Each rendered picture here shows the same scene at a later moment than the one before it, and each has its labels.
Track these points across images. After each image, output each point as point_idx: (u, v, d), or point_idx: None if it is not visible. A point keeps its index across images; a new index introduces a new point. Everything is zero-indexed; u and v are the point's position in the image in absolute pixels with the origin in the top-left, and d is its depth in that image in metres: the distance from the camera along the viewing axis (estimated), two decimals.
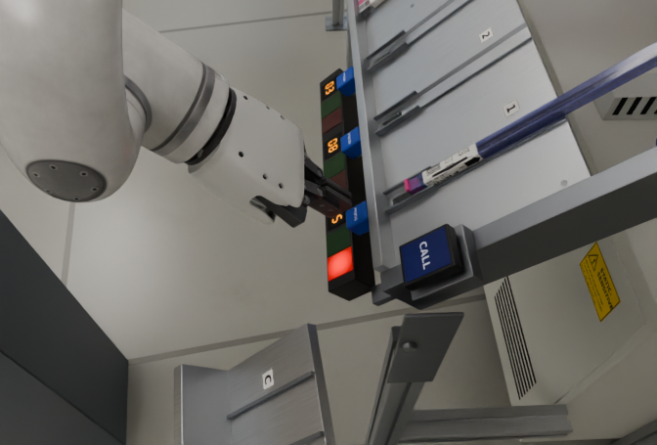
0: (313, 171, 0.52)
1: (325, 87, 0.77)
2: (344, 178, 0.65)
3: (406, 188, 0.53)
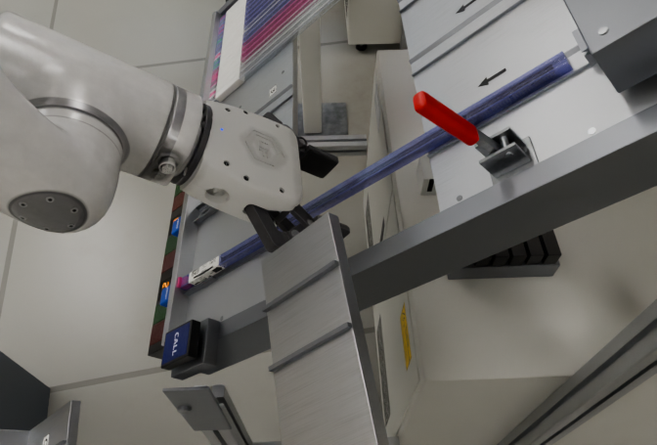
0: (290, 228, 0.51)
1: None
2: (175, 255, 0.78)
3: (177, 285, 0.67)
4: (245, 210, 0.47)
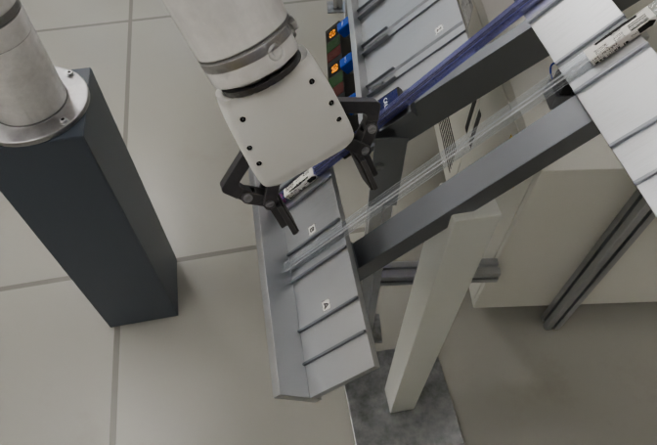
0: (355, 154, 0.52)
1: (328, 33, 1.13)
2: (342, 86, 1.00)
3: None
4: (336, 100, 0.49)
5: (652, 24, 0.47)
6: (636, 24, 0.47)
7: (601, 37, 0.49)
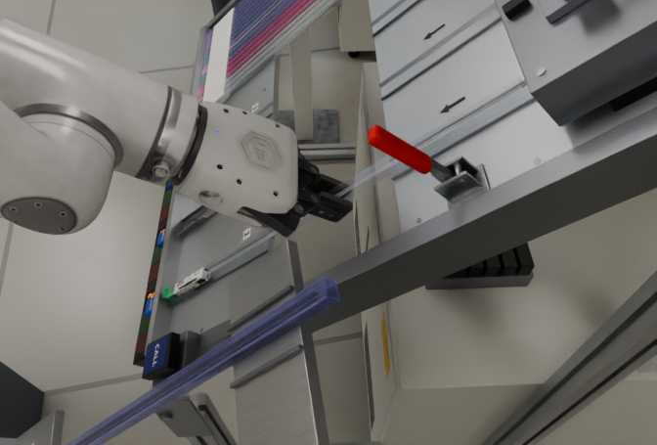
0: None
1: (168, 179, 0.92)
2: None
3: None
4: (248, 211, 0.48)
5: (183, 284, 0.70)
6: (181, 281, 0.69)
7: (193, 282, 0.67)
